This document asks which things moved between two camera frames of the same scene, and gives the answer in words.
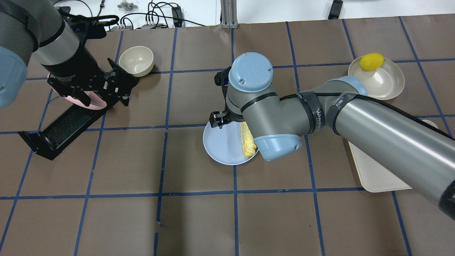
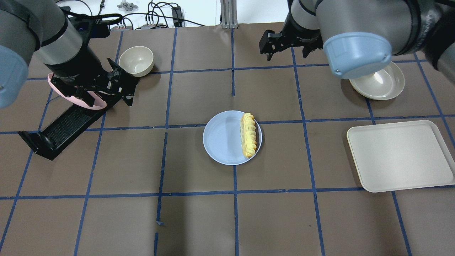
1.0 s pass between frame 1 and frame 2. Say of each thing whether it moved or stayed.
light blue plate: stayed
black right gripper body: moved
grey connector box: stayed
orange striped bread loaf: stayed
